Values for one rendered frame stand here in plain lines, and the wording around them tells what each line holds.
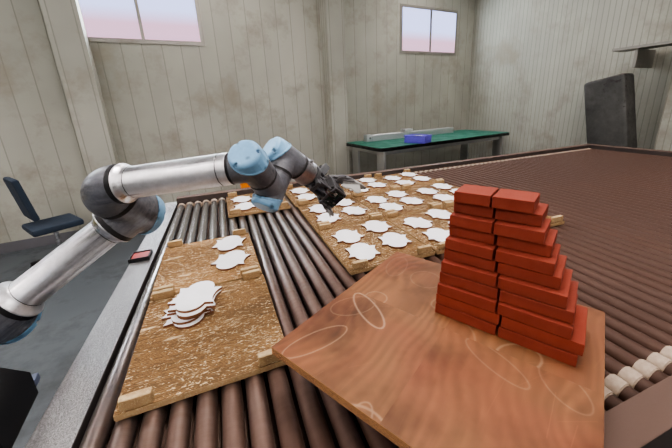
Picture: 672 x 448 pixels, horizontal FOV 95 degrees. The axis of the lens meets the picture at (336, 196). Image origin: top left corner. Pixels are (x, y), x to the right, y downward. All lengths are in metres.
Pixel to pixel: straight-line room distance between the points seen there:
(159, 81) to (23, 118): 1.47
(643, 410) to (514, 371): 0.25
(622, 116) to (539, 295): 4.97
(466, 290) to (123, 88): 4.57
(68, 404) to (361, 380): 0.63
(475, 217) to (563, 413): 0.33
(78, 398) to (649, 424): 1.09
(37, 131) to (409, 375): 4.77
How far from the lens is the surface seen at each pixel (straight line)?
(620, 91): 5.58
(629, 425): 0.81
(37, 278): 1.09
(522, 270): 0.67
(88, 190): 0.89
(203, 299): 1.00
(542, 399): 0.65
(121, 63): 4.85
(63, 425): 0.92
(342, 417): 0.72
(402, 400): 0.59
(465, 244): 0.68
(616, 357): 1.02
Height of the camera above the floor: 1.49
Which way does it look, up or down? 16 degrees down
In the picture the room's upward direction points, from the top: 3 degrees counter-clockwise
